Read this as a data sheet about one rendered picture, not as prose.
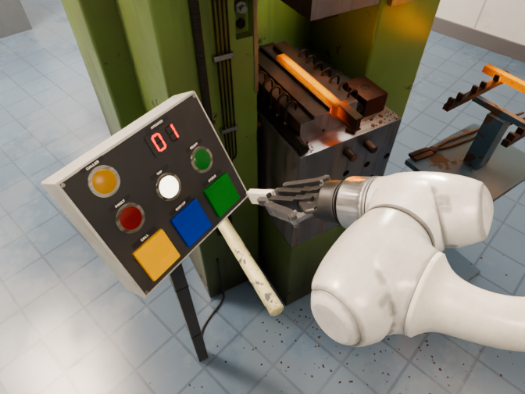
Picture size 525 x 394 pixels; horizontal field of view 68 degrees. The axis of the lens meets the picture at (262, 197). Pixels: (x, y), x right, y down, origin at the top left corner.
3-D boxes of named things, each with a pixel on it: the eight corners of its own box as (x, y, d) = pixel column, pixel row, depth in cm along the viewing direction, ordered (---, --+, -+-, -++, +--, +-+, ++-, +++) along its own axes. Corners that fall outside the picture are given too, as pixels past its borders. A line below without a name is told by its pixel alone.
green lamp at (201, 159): (216, 167, 86) (213, 152, 83) (195, 174, 85) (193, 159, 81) (209, 159, 88) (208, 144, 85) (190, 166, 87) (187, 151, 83)
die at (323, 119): (353, 122, 122) (358, 98, 115) (298, 142, 115) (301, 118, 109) (283, 60, 146) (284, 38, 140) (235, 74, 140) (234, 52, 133)
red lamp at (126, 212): (148, 226, 75) (142, 211, 72) (123, 235, 74) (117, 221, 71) (142, 215, 77) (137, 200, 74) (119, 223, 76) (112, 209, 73)
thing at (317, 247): (352, 271, 191) (372, 209, 156) (285, 306, 179) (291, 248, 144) (291, 196, 224) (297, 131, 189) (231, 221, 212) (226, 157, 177)
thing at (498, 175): (541, 168, 144) (544, 164, 143) (473, 216, 129) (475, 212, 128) (472, 126, 161) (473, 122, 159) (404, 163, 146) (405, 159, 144)
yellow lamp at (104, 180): (123, 190, 72) (116, 173, 68) (97, 199, 70) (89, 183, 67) (118, 180, 73) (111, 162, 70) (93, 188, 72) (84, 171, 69)
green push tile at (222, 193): (240, 198, 92) (226, 171, 89) (220, 218, 88) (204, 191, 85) (235, 198, 93) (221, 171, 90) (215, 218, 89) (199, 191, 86)
